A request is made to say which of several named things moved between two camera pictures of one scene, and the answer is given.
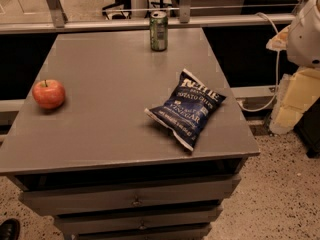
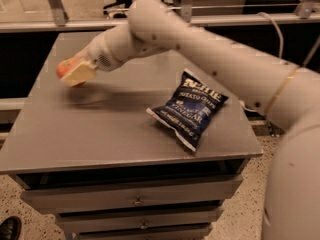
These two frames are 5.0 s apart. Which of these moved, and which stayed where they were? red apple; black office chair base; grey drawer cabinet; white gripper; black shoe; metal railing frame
Moved: red apple; white gripper
Stayed: grey drawer cabinet; black shoe; black office chair base; metal railing frame
